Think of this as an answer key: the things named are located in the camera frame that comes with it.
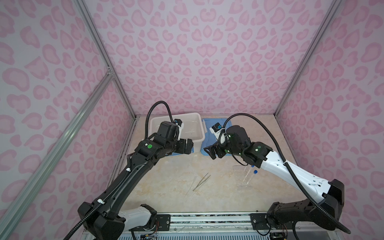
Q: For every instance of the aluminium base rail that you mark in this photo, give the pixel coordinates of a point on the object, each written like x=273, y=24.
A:
x=226, y=226

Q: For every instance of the clear glass stirring rod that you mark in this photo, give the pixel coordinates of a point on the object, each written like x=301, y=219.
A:
x=191, y=185

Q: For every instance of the blue plastic bin lid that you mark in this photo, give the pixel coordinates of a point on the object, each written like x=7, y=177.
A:
x=210, y=138

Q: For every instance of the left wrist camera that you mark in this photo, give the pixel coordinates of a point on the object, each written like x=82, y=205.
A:
x=180, y=126

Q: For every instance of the white plastic storage bin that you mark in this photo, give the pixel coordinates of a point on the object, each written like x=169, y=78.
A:
x=193, y=128

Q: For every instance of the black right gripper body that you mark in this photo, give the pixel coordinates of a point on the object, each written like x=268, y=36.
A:
x=237, y=150

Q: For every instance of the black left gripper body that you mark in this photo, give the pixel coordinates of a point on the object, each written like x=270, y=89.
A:
x=177, y=146

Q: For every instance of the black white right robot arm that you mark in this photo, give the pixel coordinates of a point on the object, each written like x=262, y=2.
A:
x=324, y=199

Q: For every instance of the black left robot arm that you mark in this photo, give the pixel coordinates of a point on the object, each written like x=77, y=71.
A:
x=101, y=217

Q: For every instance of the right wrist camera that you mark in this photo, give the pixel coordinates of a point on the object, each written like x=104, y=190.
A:
x=218, y=131

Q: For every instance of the metal tweezers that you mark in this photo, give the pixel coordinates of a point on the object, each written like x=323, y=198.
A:
x=202, y=181

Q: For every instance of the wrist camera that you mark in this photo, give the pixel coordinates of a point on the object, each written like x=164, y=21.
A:
x=180, y=126
x=218, y=131

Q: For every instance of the clear acrylic test tube rack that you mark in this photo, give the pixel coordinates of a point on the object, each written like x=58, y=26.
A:
x=240, y=173

